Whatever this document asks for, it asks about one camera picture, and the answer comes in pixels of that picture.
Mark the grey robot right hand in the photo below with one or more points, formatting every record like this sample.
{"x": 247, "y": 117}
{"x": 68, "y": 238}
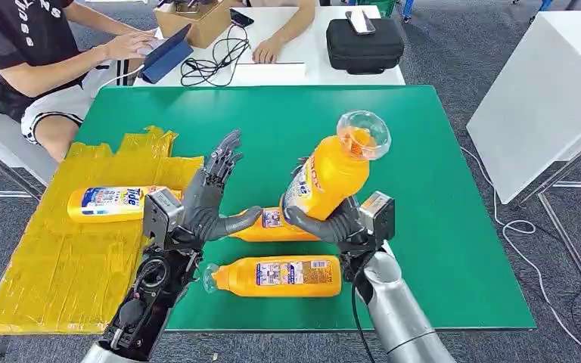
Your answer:
{"x": 335, "y": 228}

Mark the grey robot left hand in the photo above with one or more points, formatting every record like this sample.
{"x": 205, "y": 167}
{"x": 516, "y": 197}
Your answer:
{"x": 205, "y": 205}

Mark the orange detergent bottle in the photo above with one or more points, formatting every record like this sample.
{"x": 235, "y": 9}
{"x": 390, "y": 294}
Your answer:
{"x": 330, "y": 175}
{"x": 280, "y": 275}
{"x": 110, "y": 203}
{"x": 270, "y": 228}

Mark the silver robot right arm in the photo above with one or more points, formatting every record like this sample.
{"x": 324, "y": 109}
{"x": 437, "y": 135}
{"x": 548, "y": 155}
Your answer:
{"x": 401, "y": 315}

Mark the green table mat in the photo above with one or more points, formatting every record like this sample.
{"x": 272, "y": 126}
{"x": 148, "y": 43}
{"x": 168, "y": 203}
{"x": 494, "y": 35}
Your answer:
{"x": 421, "y": 200}

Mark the blue tablet case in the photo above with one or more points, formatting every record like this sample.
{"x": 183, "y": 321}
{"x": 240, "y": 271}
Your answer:
{"x": 167, "y": 57}

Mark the yellow plastic sheet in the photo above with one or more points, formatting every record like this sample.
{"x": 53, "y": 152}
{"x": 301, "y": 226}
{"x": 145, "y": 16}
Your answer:
{"x": 55, "y": 270}

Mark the cardboard box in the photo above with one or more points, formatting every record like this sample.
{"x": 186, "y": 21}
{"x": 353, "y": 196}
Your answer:
{"x": 203, "y": 27}

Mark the black carry case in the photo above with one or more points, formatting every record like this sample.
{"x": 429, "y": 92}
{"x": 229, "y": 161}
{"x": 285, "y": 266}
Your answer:
{"x": 365, "y": 50}

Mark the black phone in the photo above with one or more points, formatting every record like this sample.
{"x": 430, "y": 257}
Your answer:
{"x": 241, "y": 18}

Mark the person leaning on table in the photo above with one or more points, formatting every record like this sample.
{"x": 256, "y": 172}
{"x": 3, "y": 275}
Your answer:
{"x": 290, "y": 27}

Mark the phone with white back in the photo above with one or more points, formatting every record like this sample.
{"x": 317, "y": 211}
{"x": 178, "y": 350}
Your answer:
{"x": 360, "y": 22}

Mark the grey bench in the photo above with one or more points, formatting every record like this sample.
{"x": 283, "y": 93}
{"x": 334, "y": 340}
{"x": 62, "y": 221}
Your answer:
{"x": 0, "y": 140}

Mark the green crate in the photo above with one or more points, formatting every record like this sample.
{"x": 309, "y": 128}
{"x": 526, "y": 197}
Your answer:
{"x": 383, "y": 6}

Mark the seated person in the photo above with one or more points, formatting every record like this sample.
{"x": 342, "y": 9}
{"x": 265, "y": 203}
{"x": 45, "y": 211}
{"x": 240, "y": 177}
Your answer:
{"x": 5, "y": 55}

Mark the white table with metal legs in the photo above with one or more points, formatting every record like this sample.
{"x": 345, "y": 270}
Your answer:
{"x": 546, "y": 90}

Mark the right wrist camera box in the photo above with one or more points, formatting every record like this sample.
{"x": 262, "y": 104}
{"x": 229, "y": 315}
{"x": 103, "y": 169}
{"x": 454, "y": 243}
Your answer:
{"x": 378, "y": 215}

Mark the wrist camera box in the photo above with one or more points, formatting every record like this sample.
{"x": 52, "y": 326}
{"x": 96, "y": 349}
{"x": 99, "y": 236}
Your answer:
{"x": 160, "y": 215}
{"x": 378, "y": 215}

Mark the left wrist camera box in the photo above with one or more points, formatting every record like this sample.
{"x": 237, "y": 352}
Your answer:
{"x": 160, "y": 215}

